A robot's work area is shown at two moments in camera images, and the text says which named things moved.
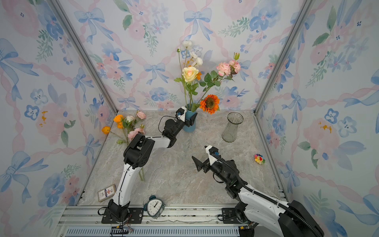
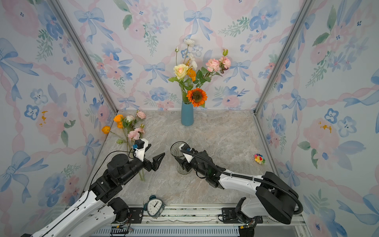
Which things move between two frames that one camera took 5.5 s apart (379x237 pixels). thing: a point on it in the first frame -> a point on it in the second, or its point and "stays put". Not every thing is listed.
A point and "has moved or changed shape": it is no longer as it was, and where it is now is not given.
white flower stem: x=198 y=61 has moved or changed shape
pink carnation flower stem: x=225 y=69 -> x=213 y=65
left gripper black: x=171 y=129 -> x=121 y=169
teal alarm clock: x=154 y=207 stays put
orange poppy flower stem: x=198 y=75 -> x=192 y=73
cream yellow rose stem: x=189 y=74 -> x=181 y=71
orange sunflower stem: x=209 y=104 -> x=197 y=97
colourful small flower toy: x=259 y=159 stays put
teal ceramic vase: x=191 y=128 has moved or changed shape
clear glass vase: x=229 y=133 -> x=176 y=152
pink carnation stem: x=131 y=135 stays put
